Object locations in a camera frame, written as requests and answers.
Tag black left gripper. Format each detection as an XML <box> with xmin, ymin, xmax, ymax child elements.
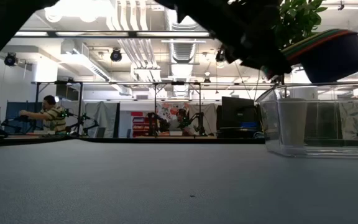
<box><xmin>166</xmin><ymin>0</ymin><xmax>293</xmax><ymax>80</ymax></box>

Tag yellow plastic measuring cup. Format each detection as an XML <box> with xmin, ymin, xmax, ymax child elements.
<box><xmin>280</xmin><ymin>29</ymin><xmax>344</xmax><ymax>55</ymax></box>

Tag blue plastic measuring cup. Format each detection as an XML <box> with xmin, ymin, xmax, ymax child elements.
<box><xmin>280</xmin><ymin>28</ymin><xmax>341</xmax><ymax>53</ymax></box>

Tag navy plastic measuring cup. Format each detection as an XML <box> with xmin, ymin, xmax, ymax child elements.
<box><xmin>286</xmin><ymin>32</ymin><xmax>358</xmax><ymax>84</ymax></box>

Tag black ceiling spotlight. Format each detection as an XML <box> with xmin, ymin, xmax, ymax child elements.
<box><xmin>109</xmin><ymin>48</ymin><xmax>123</xmax><ymax>63</ymax></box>
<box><xmin>4</xmin><ymin>52</ymin><xmax>19</xmax><ymax>67</ymax></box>
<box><xmin>215</xmin><ymin>46</ymin><xmax>228</xmax><ymax>63</ymax></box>

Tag black monitor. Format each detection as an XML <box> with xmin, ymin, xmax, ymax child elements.
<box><xmin>221</xmin><ymin>96</ymin><xmax>258</xmax><ymax>139</ymax></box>

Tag small tree in white pot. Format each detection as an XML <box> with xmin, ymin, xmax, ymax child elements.
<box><xmin>273</xmin><ymin>0</ymin><xmax>328</xmax><ymax>147</ymax></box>

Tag floral curtain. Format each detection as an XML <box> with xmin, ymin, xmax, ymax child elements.
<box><xmin>156</xmin><ymin>101</ymin><xmax>192</xmax><ymax>123</ymax></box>

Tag person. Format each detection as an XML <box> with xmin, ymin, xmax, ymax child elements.
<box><xmin>168</xmin><ymin>108</ymin><xmax>196</xmax><ymax>136</ymax></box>
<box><xmin>19</xmin><ymin>95</ymin><xmax>68</xmax><ymax>134</ymax></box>

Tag clear plastic storage bin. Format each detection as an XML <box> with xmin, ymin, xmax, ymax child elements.
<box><xmin>255</xmin><ymin>82</ymin><xmax>358</xmax><ymax>159</ymax></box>

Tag red shelf rack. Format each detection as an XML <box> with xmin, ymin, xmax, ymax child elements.
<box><xmin>131</xmin><ymin>111</ymin><xmax>150</xmax><ymax>138</ymax></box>

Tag black overhead beam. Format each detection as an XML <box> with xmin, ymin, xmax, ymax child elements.
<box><xmin>12</xmin><ymin>30</ymin><xmax>213</xmax><ymax>39</ymax></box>

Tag grey fabric cover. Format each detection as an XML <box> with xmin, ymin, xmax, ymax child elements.
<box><xmin>84</xmin><ymin>101</ymin><xmax>121</xmax><ymax>138</ymax></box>

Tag blue partition panel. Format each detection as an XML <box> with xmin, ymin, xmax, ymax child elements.
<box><xmin>4</xmin><ymin>101</ymin><xmax>58</xmax><ymax>134</ymax></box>

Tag black station frame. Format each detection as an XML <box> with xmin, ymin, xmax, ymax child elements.
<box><xmin>152</xmin><ymin>81</ymin><xmax>203</xmax><ymax>136</ymax></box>
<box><xmin>31</xmin><ymin>80</ymin><xmax>84</xmax><ymax>138</ymax></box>

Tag silver ribbed air duct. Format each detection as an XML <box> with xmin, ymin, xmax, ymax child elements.
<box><xmin>168</xmin><ymin>20</ymin><xmax>198</xmax><ymax>98</ymax></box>

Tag black table frame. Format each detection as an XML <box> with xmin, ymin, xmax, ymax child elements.
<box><xmin>0</xmin><ymin>136</ymin><xmax>266</xmax><ymax>146</ymax></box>

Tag white rectangular air duct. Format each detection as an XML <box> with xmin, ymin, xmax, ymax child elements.
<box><xmin>60</xmin><ymin>39</ymin><xmax>133</xmax><ymax>96</ymax></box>

